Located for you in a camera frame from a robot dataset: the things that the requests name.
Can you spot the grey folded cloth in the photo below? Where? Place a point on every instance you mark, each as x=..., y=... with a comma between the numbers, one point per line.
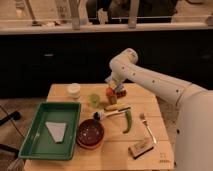
x=56, y=130

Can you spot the green plastic tray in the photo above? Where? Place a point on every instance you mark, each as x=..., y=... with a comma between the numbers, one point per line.
x=39, y=144

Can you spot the white handled brush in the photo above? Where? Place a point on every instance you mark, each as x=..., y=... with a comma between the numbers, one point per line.
x=99, y=115

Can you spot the green translucent cup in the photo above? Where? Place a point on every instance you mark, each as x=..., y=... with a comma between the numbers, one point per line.
x=94, y=100

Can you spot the blue sponge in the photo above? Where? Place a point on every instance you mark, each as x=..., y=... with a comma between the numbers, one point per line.
x=118, y=88

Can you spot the orange toy fruit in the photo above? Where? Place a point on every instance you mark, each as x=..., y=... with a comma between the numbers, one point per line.
x=109, y=92

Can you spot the black stand leg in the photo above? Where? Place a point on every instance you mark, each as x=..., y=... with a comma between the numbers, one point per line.
x=13, y=116

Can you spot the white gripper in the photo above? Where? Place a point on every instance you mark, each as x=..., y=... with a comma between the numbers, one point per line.
x=114, y=80

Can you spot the wooden block brush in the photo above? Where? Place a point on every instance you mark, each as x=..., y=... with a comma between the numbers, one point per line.
x=141, y=147

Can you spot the silver fork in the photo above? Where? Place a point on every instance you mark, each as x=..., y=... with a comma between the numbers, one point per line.
x=144, y=121

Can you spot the green chili pepper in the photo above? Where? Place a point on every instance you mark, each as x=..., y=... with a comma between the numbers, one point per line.
x=129, y=121

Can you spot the white paper cup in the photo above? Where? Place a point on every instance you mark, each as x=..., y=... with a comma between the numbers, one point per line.
x=74, y=90

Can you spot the dark red bowl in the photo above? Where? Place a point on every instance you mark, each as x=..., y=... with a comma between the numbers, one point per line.
x=90, y=134

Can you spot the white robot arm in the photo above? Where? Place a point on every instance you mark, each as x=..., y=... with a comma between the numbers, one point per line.
x=194, y=138

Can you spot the dark brown toy piece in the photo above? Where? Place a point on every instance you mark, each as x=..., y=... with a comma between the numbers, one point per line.
x=121, y=94

